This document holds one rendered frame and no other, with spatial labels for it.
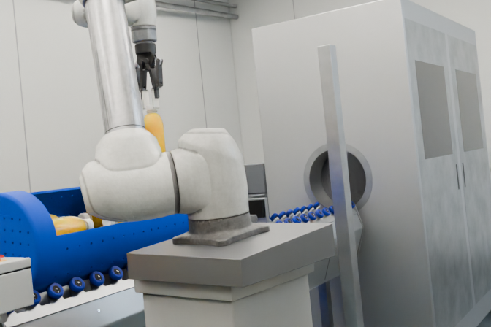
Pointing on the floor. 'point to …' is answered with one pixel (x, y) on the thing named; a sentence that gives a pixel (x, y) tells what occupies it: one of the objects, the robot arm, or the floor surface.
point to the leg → (326, 304)
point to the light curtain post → (340, 186)
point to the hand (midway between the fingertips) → (150, 99)
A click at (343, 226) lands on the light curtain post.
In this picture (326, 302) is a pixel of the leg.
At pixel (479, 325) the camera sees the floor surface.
